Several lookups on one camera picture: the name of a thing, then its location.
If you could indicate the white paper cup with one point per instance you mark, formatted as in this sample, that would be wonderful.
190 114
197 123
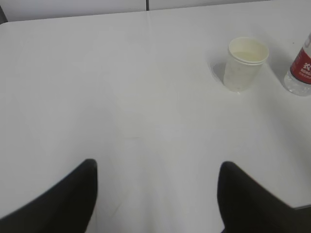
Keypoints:
246 56

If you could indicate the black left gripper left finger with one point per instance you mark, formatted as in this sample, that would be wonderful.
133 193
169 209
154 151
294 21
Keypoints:
67 207

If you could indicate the clear Nongfu Spring water bottle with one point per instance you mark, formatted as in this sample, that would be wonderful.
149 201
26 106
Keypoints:
298 78

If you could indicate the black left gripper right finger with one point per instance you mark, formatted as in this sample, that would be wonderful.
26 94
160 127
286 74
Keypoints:
247 207

